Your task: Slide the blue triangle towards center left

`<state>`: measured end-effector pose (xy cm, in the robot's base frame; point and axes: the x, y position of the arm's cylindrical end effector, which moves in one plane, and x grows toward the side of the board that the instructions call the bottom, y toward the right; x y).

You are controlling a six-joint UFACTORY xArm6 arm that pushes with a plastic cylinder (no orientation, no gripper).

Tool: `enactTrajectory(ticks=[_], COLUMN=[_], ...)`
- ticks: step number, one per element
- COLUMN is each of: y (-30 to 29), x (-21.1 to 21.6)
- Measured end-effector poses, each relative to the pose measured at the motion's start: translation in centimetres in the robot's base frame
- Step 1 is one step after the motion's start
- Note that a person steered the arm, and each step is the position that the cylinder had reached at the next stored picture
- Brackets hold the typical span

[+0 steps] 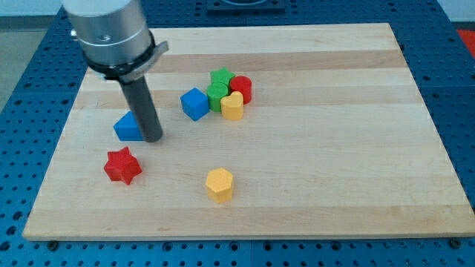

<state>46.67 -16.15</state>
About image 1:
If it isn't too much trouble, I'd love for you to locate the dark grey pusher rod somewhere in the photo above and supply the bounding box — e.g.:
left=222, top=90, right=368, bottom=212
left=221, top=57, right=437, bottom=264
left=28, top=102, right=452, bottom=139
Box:
left=119, top=76, right=163, bottom=142

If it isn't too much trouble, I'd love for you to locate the blue triangle block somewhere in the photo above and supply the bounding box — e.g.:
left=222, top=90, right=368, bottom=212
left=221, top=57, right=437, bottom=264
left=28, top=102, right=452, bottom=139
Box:
left=113, top=111, right=143, bottom=142

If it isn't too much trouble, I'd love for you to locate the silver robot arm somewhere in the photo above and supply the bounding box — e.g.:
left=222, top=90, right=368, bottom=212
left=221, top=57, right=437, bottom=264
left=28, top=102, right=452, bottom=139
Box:
left=62, top=0, right=168, bottom=142

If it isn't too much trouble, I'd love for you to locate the blue cube block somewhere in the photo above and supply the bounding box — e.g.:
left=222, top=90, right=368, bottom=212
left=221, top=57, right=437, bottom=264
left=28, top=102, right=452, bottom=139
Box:
left=180, top=88, right=209, bottom=121

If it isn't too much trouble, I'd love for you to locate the red star block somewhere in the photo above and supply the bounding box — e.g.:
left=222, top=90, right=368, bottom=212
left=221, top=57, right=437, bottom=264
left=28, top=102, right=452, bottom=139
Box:
left=104, top=147, right=143, bottom=185

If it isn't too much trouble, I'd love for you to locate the green cylinder block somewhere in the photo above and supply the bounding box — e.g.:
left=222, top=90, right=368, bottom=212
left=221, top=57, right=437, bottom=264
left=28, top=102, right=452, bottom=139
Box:
left=206, top=82, right=229, bottom=112

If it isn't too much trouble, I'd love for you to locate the green star block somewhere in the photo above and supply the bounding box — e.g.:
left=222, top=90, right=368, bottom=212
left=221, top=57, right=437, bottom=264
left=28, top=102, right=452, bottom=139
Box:
left=210, top=67, right=235, bottom=86

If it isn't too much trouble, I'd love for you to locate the yellow heart block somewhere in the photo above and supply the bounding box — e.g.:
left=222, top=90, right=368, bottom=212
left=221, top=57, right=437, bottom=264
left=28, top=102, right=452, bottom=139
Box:
left=220, top=91, right=244, bottom=120

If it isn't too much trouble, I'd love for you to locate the red cylinder block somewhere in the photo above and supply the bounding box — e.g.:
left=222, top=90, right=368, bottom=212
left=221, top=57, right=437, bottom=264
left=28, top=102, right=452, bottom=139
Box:
left=229, top=76, right=252, bottom=105

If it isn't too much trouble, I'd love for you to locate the dark mounting plate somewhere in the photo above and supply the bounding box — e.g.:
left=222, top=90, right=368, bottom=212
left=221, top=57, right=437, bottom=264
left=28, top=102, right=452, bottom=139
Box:
left=206, top=0, right=285, bottom=13

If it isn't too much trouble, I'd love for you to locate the yellow hexagon block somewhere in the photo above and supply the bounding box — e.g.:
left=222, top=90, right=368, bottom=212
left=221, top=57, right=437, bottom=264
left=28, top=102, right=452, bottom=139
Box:
left=205, top=168, right=234, bottom=203

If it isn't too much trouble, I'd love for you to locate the light wooden board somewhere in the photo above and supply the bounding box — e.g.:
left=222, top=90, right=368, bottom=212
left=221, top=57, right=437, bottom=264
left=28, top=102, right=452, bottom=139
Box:
left=23, top=23, right=474, bottom=241

